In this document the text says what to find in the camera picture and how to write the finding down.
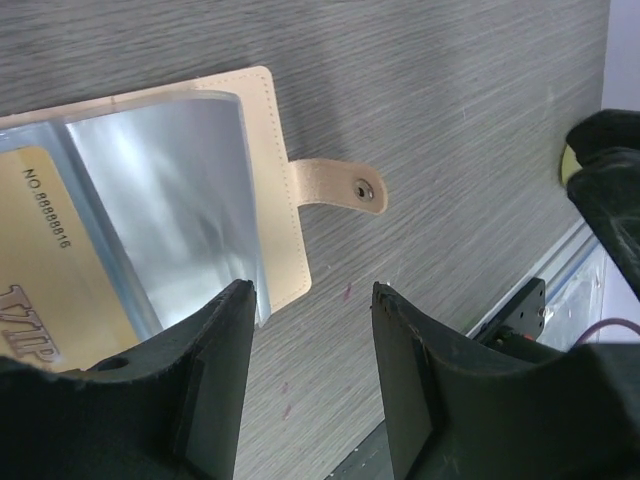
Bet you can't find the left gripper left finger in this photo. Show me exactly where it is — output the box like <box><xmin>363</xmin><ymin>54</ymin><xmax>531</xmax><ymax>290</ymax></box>
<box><xmin>1</xmin><ymin>280</ymin><xmax>256</xmax><ymax>479</ymax></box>

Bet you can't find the beige leather card holder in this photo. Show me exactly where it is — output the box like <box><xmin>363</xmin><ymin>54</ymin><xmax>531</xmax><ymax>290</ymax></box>
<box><xmin>1</xmin><ymin>66</ymin><xmax>388</xmax><ymax>345</ymax></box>

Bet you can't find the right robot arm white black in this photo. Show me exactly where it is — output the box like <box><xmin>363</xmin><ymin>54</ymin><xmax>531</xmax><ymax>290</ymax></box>
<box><xmin>566</xmin><ymin>109</ymin><xmax>639</xmax><ymax>294</ymax></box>

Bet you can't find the gold VIP card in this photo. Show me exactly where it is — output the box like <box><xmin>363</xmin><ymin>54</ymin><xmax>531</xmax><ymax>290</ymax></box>
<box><xmin>1</xmin><ymin>146</ymin><xmax>138</xmax><ymax>372</ymax></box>

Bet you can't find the green liquid squeeze bottle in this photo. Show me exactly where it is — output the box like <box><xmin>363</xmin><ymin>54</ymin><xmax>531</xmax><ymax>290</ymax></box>
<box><xmin>560</xmin><ymin>144</ymin><xmax>582</xmax><ymax>188</ymax></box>

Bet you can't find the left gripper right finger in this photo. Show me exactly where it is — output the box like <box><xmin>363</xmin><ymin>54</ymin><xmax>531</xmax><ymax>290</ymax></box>
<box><xmin>371</xmin><ymin>283</ymin><xmax>639</xmax><ymax>479</ymax></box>

